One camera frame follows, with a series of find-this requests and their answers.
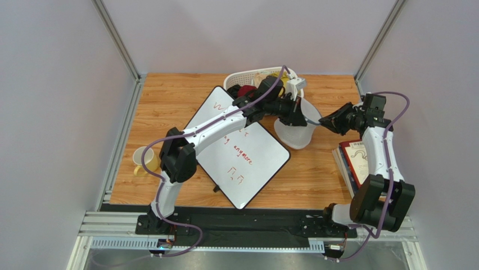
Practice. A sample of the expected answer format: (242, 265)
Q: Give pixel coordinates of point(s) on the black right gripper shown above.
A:
(346, 119)

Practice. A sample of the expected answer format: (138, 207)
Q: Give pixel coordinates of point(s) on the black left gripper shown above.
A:
(295, 117)

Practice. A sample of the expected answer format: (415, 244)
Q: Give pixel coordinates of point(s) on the white mesh laundry bag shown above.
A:
(299, 137)

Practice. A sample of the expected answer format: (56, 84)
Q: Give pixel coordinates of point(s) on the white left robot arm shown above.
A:
(180, 148)

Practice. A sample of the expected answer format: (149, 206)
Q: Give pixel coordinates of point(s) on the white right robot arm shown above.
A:
(384, 198)

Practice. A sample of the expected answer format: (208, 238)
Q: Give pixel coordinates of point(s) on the beige bra in basket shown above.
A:
(258, 78)

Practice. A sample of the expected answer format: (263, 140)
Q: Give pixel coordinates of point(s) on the white plastic laundry basket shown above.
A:
(239, 78)

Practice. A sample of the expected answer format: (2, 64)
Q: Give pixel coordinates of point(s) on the yellow garment in basket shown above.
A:
(284, 78)

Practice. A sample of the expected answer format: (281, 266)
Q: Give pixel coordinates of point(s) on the red hardcover book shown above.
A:
(357, 160)

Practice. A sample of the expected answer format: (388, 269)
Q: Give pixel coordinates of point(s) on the red garment in basket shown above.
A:
(247, 90)

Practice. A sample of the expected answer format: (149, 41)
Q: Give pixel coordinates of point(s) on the white whiteboard with red writing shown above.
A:
(240, 161)

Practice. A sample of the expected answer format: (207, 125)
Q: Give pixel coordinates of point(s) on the yellow mug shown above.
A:
(143, 156)

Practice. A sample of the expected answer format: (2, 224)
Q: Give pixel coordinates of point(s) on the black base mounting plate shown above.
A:
(257, 228)

